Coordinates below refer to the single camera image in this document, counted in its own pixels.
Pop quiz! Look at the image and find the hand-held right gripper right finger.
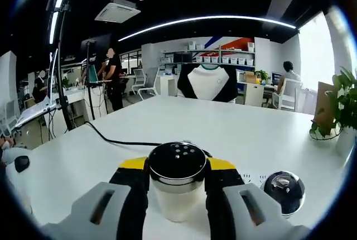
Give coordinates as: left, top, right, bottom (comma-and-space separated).
205, 157, 310, 240

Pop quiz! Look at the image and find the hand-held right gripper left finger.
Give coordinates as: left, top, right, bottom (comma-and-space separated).
41, 156, 151, 240

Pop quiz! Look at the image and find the tall seasoning bottle brown powder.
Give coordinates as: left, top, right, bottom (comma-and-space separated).
260, 170, 307, 216

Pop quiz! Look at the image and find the tall seasoning bottle white powder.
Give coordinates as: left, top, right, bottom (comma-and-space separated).
147, 141, 209, 223

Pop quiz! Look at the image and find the black oval case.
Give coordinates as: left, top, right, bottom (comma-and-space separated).
14, 155, 31, 174

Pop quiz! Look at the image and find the white office chair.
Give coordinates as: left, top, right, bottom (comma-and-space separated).
272, 78, 304, 113

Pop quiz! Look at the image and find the white laptop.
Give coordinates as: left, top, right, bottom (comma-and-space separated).
15, 49, 61, 128

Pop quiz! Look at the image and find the brown paper bag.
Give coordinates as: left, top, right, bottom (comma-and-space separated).
313, 81, 340, 131

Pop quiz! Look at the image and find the grey mesh office chair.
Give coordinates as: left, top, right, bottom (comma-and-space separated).
138, 66, 160, 102
131, 68, 147, 96

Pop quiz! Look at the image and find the black stand pole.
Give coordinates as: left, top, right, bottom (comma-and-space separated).
46, 2, 74, 132

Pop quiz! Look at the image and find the green potted plant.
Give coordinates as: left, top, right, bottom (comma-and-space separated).
309, 66, 357, 157

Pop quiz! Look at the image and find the shelf with white bins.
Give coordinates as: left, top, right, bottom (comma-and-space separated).
161, 40, 256, 68

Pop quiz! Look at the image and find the curved ceiling light strip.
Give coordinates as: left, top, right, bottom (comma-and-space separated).
117, 15, 297, 42

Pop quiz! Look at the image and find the ceiling air conditioner unit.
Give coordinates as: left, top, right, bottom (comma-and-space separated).
94, 0, 142, 24

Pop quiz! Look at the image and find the straight ceiling light strip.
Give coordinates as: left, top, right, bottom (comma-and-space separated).
49, 0, 78, 44

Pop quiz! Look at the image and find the black power cable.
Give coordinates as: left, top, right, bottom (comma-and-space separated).
84, 121, 162, 146

